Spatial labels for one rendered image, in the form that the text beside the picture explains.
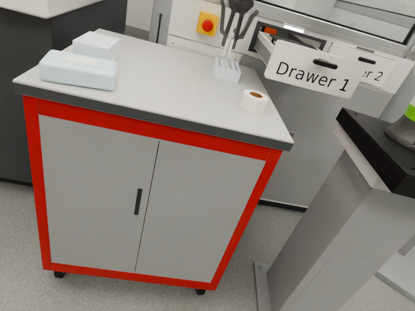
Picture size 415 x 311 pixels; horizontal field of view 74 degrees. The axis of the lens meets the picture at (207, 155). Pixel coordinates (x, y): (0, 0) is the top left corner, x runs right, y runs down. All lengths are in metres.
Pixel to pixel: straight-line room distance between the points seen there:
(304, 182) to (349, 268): 0.68
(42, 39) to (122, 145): 0.55
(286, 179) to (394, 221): 0.74
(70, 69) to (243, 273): 1.05
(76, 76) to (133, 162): 0.23
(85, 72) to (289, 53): 0.55
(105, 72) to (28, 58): 0.54
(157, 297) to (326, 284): 0.60
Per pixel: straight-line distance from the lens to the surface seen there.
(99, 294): 1.18
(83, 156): 0.75
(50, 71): 0.68
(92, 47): 0.81
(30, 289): 1.22
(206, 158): 0.69
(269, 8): 1.19
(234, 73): 0.94
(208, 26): 1.10
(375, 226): 0.92
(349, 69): 0.97
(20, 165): 1.43
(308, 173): 1.57
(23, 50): 1.17
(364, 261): 1.03
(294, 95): 1.32
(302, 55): 0.90
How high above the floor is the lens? 1.04
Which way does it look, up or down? 32 degrees down
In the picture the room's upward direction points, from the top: 17 degrees clockwise
